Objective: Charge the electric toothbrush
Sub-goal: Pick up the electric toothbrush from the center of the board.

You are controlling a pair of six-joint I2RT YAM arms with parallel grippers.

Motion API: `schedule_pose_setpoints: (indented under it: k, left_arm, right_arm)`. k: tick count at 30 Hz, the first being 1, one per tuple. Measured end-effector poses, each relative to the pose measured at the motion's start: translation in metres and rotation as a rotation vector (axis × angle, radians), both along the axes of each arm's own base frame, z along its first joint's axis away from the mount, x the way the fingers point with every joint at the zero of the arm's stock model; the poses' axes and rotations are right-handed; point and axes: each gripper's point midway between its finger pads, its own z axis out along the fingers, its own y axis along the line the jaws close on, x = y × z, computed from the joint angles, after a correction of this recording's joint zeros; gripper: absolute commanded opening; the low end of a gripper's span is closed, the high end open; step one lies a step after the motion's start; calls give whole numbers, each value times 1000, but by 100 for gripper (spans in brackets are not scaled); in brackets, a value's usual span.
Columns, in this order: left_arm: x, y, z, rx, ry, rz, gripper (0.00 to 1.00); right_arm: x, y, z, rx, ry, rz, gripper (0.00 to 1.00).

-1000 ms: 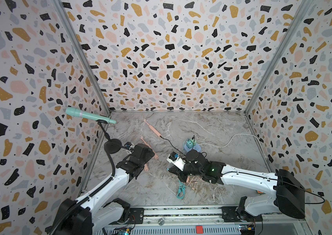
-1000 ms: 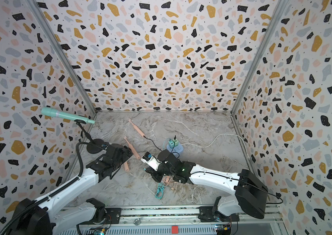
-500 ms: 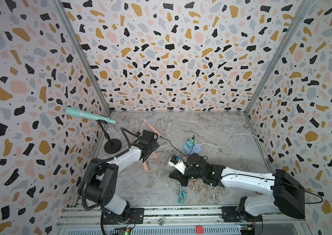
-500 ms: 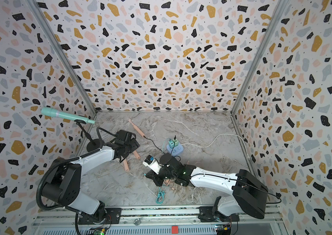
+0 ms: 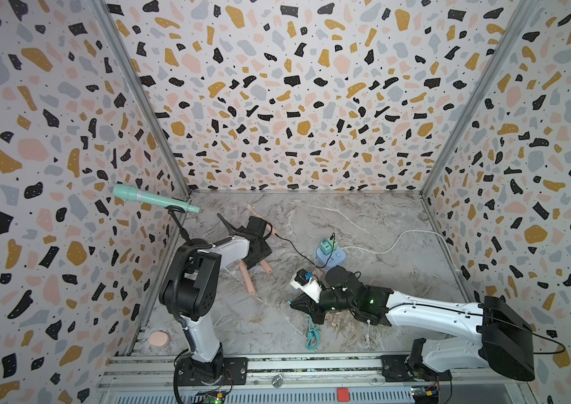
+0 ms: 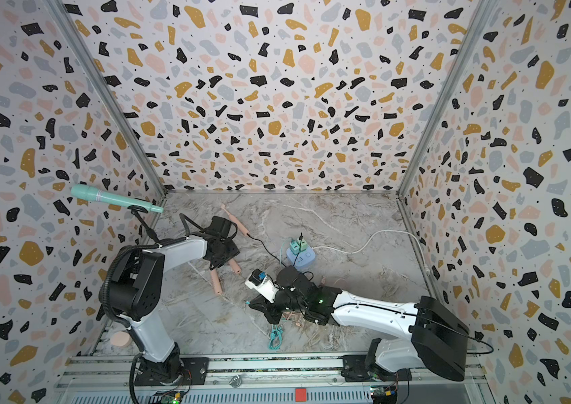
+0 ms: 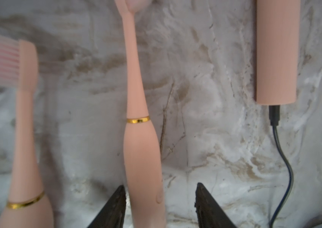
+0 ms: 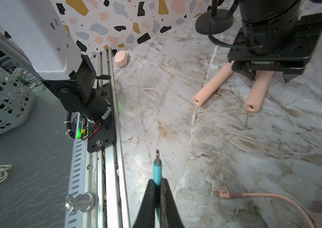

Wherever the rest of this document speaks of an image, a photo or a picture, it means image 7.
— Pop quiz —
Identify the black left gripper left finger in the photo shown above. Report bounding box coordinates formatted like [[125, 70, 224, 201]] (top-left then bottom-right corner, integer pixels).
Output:
[[88, 185, 126, 228]]

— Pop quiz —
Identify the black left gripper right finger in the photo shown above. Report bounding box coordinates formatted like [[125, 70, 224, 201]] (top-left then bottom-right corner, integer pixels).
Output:
[[194, 182, 236, 228]]

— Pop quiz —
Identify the black charging cable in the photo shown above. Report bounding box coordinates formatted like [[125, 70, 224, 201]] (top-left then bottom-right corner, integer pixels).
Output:
[[267, 104, 294, 228]]

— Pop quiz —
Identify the pink toothbrush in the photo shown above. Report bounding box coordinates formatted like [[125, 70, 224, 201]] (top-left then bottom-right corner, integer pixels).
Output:
[[115, 1, 166, 228], [0, 35, 54, 228], [256, 0, 301, 105]]

